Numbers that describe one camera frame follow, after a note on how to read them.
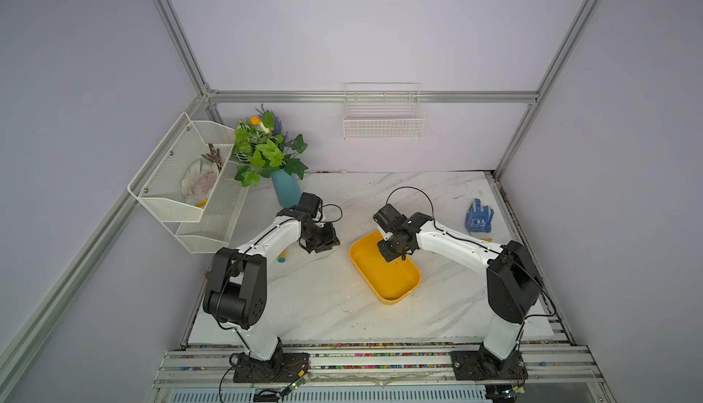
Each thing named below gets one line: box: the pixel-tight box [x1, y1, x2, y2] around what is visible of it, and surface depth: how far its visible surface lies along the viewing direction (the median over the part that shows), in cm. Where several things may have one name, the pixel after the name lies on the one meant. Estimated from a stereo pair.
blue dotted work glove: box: [465, 197, 495, 233], surface depth 106 cm
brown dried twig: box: [200, 142, 223, 172], surface depth 84 cm
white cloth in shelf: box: [180, 157, 219, 207], surface depth 79 cm
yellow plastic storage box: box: [348, 230, 422, 305], surface depth 90 cm
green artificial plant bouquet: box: [230, 103, 309, 187], surface depth 85 cm
